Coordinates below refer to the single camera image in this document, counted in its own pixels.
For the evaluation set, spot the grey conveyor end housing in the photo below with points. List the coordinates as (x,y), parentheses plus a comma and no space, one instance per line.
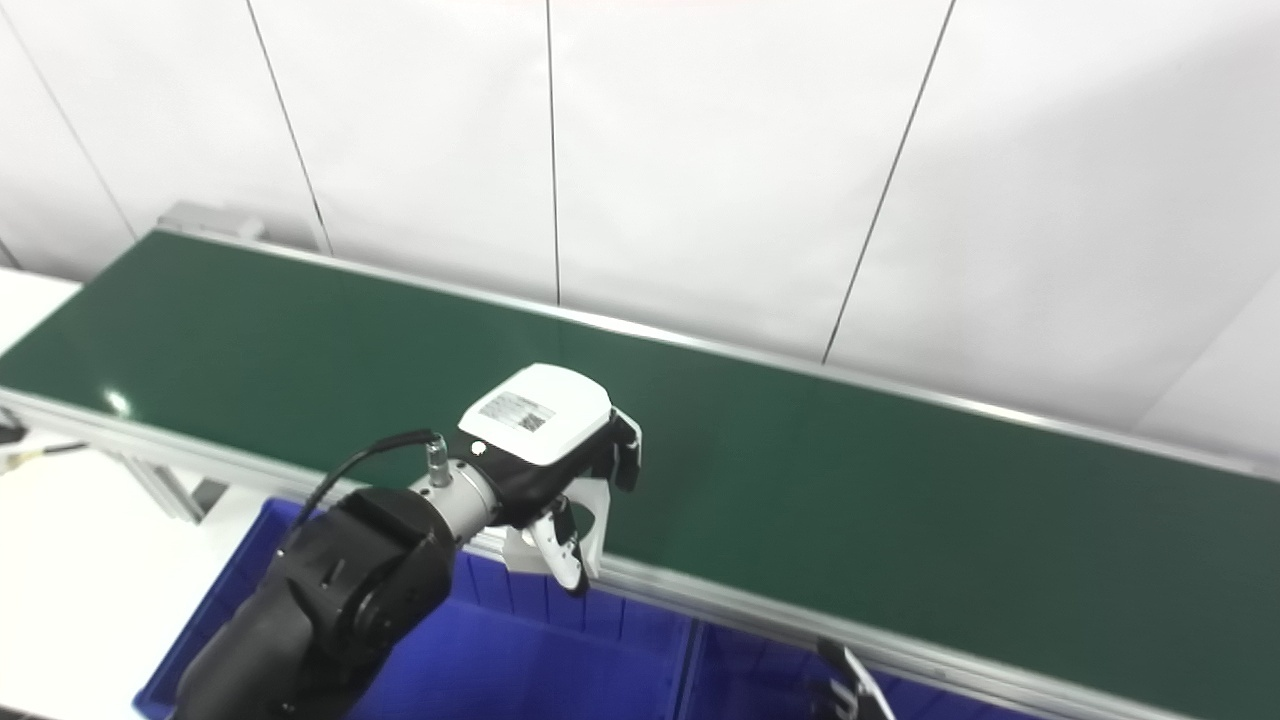
(210,220)

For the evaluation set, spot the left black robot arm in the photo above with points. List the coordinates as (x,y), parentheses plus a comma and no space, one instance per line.
(340,590)

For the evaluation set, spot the small black device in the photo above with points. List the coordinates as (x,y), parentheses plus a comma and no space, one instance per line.
(8,428)

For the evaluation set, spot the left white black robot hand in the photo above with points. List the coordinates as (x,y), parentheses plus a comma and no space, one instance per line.
(540,410)

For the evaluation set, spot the blue plastic bin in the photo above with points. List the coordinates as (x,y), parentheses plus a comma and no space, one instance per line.
(750,680)
(540,660)

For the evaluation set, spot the green conveyor belt aluminium frame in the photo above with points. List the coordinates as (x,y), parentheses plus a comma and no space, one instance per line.
(850,480)

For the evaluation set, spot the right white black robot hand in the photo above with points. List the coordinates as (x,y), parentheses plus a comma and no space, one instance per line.
(855,695)

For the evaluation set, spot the aluminium conveyor support leg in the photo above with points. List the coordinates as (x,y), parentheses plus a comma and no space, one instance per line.
(165,490)

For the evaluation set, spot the white square part with hole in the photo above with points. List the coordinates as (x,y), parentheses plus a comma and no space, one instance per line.
(598,520)

